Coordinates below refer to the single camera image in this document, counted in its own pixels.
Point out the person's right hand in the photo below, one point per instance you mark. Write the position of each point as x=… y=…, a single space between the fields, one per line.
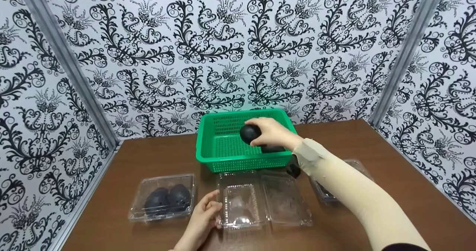
x=277 y=134

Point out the green plastic mesh basket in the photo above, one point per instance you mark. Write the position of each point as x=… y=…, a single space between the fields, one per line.
x=223 y=147

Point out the person's left index finger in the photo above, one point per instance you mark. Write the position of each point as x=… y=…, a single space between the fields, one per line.
x=215 y=206

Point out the person's left hand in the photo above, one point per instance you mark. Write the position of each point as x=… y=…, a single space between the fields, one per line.
x=202 y=217

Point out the clear plastic clamshell box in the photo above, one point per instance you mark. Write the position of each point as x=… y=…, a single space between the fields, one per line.
x=327 y=191
x=260 y=200
x=161 y=197

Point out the person's right fingers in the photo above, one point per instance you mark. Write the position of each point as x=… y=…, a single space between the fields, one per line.
x=258 y=121

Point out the person's right forearm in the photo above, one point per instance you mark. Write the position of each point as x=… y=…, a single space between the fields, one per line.
x=349 y=195

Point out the person's left forearm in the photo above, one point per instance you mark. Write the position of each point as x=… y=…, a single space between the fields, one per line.
x=186 y=245

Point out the black wrist band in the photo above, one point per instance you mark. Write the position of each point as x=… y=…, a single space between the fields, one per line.
x=293 y=170

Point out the closed clear plastic clamshell box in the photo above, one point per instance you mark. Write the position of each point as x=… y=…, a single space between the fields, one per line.
x=161 y=197
x=327 y=191

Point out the person's left thumb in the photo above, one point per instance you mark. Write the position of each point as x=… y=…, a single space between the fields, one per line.
x=209 y=197

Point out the black avocado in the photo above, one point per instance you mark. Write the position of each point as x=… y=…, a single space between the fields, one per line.
x=156 y=202
x=271 y=149
x=248 y=133
x=179 y=198

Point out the person's right thumb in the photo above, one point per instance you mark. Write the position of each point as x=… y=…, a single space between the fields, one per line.
x=259 y=141

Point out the person's left fingers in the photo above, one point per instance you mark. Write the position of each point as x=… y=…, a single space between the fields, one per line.
x=215 y=219

